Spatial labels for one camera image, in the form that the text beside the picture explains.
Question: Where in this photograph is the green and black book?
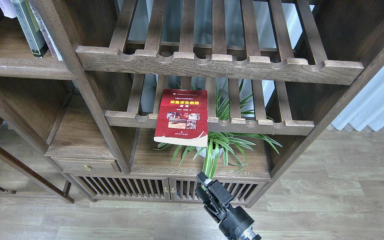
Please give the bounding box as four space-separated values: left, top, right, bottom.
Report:
11 0 48 58

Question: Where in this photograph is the white standing book on shelf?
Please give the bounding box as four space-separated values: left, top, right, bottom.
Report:
29 0 63 61

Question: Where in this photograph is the green spider plant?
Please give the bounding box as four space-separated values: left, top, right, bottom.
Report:
152 80 282 179

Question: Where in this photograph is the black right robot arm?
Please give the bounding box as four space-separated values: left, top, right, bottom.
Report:
196 172 261 240

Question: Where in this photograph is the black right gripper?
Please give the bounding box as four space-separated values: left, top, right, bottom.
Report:
195 172 255 239

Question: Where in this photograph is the dark wooden bookshelf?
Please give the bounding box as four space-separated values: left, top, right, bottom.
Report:
0 0 384 208

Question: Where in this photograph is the red paperback book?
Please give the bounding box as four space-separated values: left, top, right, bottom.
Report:
154 89 208 147

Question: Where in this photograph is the white plant pot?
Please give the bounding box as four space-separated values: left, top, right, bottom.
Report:
195 145 223 159

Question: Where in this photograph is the white cream paperback book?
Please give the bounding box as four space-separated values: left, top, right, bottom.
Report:
0 0 17 19

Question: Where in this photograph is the white curtain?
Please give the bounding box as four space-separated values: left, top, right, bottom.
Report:
329 66 384 132

